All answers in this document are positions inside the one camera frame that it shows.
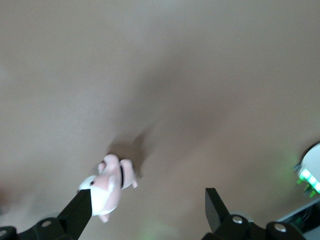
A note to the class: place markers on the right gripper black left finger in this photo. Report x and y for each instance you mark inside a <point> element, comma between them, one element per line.
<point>75,215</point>

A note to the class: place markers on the aluminium table edge rail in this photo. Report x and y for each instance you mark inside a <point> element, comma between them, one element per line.
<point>300,212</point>

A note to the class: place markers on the brown table mat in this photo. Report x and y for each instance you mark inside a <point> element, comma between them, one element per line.
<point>160,75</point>

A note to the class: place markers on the pale pink dog plush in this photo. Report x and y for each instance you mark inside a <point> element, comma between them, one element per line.
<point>107,187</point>

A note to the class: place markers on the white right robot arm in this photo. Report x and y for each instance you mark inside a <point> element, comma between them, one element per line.
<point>312,162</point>

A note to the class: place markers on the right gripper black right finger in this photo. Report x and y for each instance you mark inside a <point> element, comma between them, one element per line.
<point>217,215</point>

